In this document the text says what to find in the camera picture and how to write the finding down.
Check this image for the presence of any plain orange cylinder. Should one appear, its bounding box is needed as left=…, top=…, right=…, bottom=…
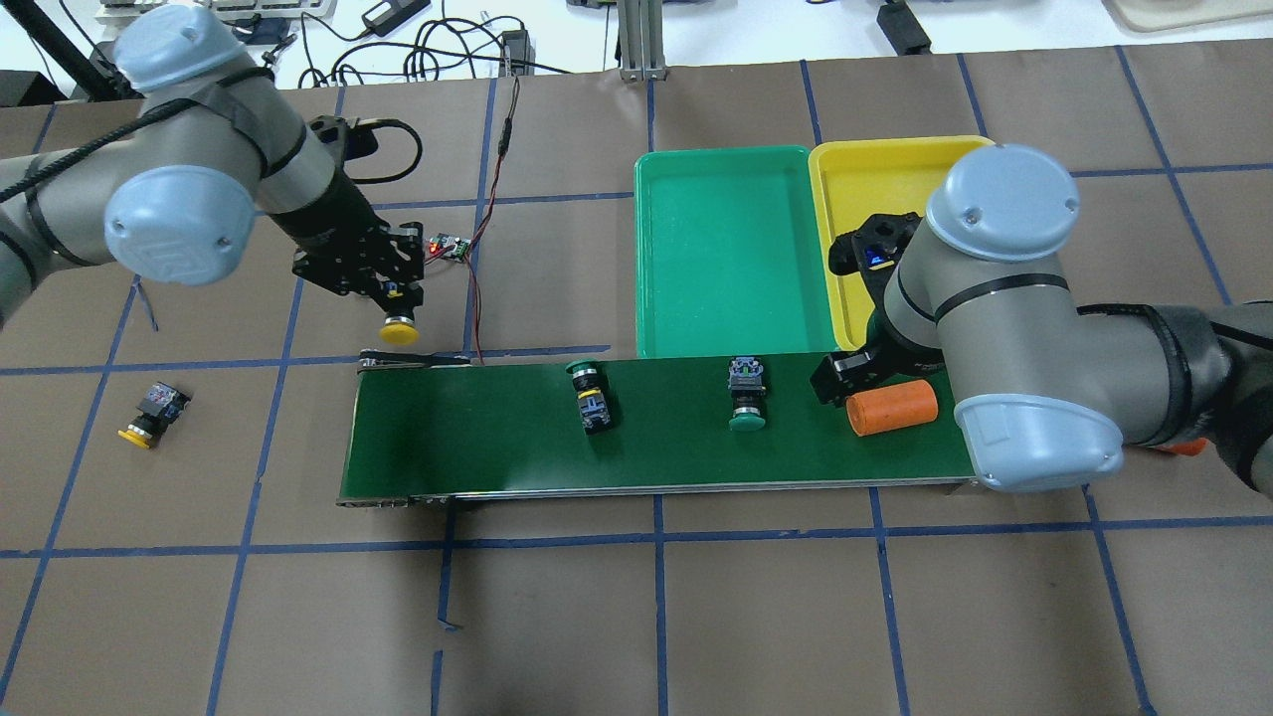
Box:
left=845, top=380, right=939, bottom=437

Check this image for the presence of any green conveyor belt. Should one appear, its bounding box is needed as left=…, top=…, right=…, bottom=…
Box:
left=336, top=354, right=975, bottom=507

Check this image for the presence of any orange cylinder labelled 4680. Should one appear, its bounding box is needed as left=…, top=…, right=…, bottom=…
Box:
left=1155, top=437, right=1211, bottom=457

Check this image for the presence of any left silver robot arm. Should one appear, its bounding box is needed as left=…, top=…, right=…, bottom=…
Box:
left=1, top=5, right=426, bottom=345

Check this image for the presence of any yellow tray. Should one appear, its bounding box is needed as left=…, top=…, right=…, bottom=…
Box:
left=808, top=135, right=990, bottom=352

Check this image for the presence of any aluminium frame post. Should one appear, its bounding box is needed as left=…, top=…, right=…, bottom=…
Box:
left=615, top=0, right=668, bottom=83

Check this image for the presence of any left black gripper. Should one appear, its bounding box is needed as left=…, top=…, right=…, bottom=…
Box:
left=269, top=116, right=426, bottom=310

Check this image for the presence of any black power adapter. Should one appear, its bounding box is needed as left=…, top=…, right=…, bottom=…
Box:
left=496, top=29, right=535, bottom=76

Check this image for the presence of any green push button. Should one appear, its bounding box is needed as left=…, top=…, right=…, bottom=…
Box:
left=565, top=361, right=617, bottom=436
left=727, top=355, right=768, bottom=434

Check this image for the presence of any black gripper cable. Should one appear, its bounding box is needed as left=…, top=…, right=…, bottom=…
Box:
left=0, top=68, right=424, bottom=205

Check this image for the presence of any green tray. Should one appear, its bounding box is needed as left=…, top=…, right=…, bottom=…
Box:
left=634, top=145, right=836, bottom=359

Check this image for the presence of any yellow push button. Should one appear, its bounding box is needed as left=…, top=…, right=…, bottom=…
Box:
left=115, top=382, right=193, bottom=448
left=379, top=282, right=423, bottom=347

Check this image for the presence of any small controller circuit board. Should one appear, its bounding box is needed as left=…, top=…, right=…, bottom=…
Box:
left=426, top=233, right=474, bottom=265

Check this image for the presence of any red black wire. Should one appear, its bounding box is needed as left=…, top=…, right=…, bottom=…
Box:
left=423, top=78, right=523, bottom=364

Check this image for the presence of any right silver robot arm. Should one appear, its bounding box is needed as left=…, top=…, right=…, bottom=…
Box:
left=810, top=141, right=1272, bottom=494

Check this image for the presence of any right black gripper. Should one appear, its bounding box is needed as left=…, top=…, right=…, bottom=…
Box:
left=810, top=211, right=945, bottom=406

